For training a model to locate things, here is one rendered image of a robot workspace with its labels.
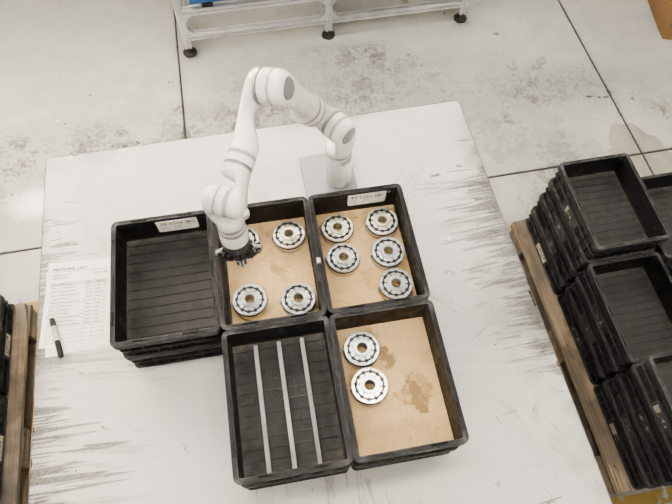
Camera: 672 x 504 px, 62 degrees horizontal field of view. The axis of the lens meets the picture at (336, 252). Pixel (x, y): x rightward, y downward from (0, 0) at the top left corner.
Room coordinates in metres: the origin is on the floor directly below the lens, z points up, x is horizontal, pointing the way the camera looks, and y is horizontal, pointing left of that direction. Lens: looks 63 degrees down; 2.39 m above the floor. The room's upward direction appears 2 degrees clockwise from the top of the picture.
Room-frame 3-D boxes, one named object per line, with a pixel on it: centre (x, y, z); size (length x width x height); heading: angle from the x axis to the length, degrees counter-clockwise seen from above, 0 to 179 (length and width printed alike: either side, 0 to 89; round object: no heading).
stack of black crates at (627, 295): (0.80, -1.16, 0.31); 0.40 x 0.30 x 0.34; 13
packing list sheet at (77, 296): (0.64, 0.83, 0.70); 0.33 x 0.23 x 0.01; 13
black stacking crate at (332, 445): (0.32, 0.12, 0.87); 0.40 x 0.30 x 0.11; 12
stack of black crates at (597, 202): (1.19, -1.07, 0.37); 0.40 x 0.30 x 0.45; 13
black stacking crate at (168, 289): (0.65, 0.50, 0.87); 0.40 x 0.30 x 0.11; 12
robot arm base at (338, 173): (1.15, 0.00, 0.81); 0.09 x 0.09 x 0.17; 19
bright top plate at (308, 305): (0.62, 0.11, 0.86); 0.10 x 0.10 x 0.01
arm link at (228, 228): (0.68, 0.27, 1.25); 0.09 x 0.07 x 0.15; 75
